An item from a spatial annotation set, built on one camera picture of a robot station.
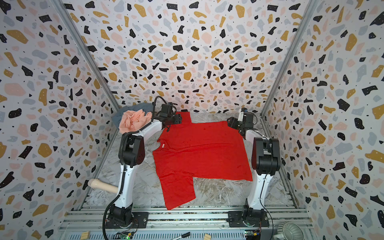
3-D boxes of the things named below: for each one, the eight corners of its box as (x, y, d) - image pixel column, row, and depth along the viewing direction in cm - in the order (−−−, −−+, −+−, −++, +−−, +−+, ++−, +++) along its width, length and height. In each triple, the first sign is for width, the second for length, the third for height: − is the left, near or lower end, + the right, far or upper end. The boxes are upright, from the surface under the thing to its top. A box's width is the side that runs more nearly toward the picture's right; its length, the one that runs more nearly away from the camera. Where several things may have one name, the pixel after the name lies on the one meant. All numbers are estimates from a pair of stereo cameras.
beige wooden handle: (90, 187, 86) (85, 185, 82) (95, 180, 89) (90, 177, 85) (116, 194, 84) (113, 191, 80) (120, 186, 86) (117, 184, 83)
